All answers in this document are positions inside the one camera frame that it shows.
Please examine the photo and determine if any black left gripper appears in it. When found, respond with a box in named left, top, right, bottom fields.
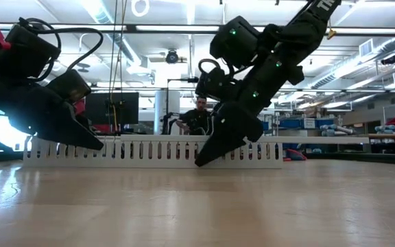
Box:
left=0, top=80, right=105, bottom=152

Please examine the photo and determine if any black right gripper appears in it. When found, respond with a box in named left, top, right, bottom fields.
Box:
left=194, top=100, right=265, bottom=168

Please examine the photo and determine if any white slotted cable duct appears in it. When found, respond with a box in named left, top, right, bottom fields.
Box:
left=23, top=134, right=285, bottom=169

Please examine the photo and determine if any red machine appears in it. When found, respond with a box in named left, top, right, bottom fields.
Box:
left=73, top=98, right=112, bottom=134

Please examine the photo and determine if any person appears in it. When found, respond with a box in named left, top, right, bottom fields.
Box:
left=176, top=95, right=216, bottom=136

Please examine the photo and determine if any black monitor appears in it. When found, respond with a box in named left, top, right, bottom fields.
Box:
left=82, top=92, right=140, bottom=126

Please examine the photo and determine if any white pillar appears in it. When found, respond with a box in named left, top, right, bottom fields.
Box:
left=154, top=89, right=182, bottom=135

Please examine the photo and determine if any pale blue tube roll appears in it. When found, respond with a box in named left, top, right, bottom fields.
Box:
left=374, top=124, right=395, bottom=134
left=319, top=123, right=357, bottom=138

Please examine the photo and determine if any wooden workbench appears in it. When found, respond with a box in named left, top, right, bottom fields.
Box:
left=334, top=132, right=395, bottom=154

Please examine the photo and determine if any ceiling air vent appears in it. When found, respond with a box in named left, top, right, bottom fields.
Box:
left=358, top=38, right=375, bottom=58

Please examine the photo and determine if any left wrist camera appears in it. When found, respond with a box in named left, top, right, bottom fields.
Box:
left=46, top=69, right=93, bottom=104

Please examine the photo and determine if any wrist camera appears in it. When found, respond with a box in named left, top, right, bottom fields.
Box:
left=46, top=69, right=93, bottom=104
left=195, top=67, right=240, bottom=102

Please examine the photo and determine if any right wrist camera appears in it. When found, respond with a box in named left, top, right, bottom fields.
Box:
left=195, top=67, right=240, bottom=102

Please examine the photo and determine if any thin red wire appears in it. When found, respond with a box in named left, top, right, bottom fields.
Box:
left=283, top=148, right=308, bottom=162

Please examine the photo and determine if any black camera cable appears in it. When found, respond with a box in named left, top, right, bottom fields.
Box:
left=18, top=16, right=104, bottom=83
left=197, top=58, right=236, bottom=80

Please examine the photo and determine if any black dome camera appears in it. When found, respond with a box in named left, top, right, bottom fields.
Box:
left=165, top=49, right=180, bottom=64

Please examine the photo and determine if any white hanging ring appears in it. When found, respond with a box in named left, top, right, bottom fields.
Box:
left=130, top=0, right=151, bottom=18

